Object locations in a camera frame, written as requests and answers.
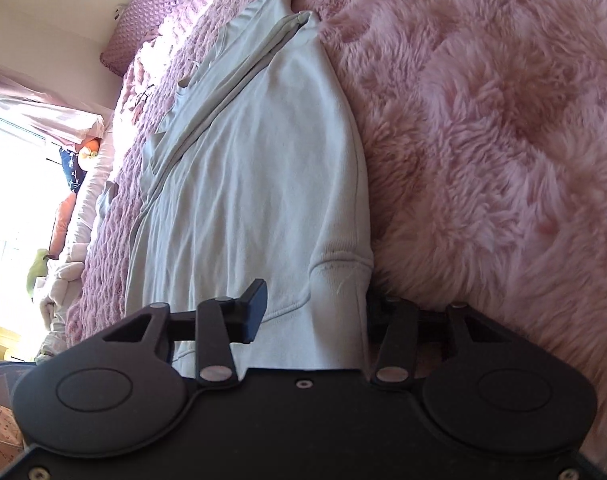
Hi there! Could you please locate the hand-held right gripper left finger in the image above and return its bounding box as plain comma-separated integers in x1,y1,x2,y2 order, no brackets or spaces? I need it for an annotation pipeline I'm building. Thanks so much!
102,279,269,390

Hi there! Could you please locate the pink fluffy blanket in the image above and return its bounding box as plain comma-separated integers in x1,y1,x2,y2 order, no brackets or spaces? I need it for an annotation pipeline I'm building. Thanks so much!
66,0,607,461

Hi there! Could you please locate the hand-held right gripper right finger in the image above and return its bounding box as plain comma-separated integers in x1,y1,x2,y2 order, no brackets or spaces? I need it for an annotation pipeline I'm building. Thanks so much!
366,296,504,391

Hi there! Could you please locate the blue plastic bin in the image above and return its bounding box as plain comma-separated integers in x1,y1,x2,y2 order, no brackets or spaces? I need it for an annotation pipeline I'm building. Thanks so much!
0,357,39,406

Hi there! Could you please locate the grey ribbed cloth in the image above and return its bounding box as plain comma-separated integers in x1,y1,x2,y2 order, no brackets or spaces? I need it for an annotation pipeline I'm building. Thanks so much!
96,180,119,221

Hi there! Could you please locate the orange round plush toy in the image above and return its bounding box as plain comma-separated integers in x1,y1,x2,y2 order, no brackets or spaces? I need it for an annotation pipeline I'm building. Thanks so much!
76,135,104,166

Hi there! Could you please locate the green plush toy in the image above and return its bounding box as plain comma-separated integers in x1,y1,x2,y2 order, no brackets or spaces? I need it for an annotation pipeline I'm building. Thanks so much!
26,247,51,303

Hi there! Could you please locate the cream plush toy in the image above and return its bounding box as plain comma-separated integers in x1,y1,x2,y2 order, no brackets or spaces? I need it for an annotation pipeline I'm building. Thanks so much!
36,240,91,356

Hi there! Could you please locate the window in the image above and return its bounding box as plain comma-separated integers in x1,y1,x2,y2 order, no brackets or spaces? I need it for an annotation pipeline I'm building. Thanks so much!
0,105,79,341

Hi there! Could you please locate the black cable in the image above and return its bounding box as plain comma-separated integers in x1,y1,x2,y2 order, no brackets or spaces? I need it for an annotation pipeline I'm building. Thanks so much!
130,85,154,123

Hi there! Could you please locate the pink curtain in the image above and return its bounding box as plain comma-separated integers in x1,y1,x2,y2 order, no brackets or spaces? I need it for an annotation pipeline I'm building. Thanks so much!
0,62,106,146

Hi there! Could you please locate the purple quilted headboard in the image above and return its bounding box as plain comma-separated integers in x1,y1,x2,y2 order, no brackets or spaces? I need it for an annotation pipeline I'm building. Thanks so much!
100,0,219,76

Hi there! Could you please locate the light blue printed garment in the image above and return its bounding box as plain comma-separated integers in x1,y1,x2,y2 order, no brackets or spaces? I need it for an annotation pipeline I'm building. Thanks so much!
124,0,375,372

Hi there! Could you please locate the orange long plush pillow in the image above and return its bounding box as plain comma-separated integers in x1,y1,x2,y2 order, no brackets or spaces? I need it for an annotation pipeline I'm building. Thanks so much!
50,192,79,256

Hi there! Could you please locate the navy floral pillow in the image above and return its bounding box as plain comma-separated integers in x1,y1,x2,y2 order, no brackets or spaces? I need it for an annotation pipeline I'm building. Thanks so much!
58,145,89,193

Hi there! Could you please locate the white bed sheet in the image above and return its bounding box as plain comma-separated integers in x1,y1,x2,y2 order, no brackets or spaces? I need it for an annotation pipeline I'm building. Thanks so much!
73,125,116,261

